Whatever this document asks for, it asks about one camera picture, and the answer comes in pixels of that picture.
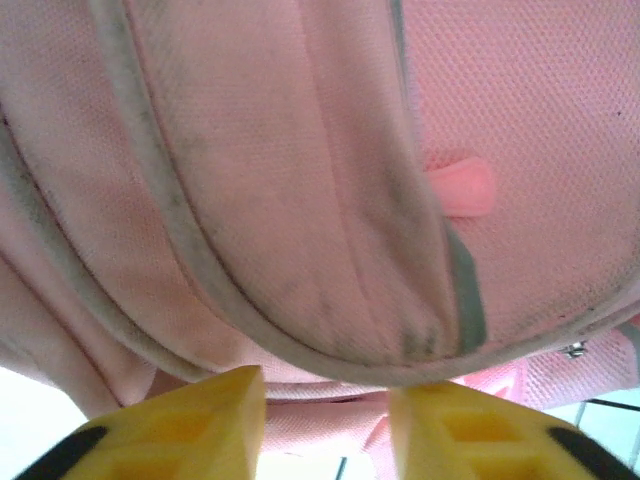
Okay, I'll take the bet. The pink backpack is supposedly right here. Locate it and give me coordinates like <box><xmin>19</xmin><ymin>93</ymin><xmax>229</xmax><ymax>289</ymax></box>
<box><xmin>0</xmin><ymin>0</ymin><xmax>640</xmax><ymax>464</ymax></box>

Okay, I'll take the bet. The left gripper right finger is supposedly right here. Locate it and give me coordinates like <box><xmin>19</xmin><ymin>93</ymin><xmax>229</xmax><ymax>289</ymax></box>
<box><xmin>387</xmin><ymin>383</ymin><xmax>640</xmax><ymax>480</ymax></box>

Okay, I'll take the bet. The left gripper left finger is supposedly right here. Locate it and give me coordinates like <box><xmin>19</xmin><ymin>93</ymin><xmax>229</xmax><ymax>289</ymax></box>
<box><xmin>14</xmin><ymin>364</ymin><xmax>266</xmax><ymax>480</ymax></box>

